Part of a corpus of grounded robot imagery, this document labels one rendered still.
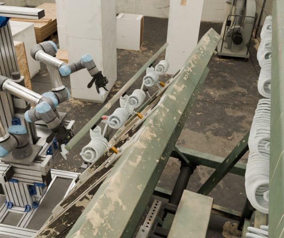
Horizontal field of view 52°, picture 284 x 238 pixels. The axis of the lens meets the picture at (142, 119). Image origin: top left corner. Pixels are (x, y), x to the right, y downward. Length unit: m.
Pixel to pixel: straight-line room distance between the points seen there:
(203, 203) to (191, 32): 4.99
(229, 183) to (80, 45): 2.85
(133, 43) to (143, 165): 6.38
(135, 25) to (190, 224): 6.42
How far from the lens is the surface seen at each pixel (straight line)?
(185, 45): 5.85
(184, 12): 5.69
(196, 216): 0.91
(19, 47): 3.96
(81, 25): 4.51
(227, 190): 3.61
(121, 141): 1.84
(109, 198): 0.80
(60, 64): 2.30
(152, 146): 0.99
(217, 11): 10.20
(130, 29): 7.14
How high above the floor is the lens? 2.50
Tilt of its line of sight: 33 degrees down
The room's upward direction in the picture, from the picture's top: 3 degrees clockwise
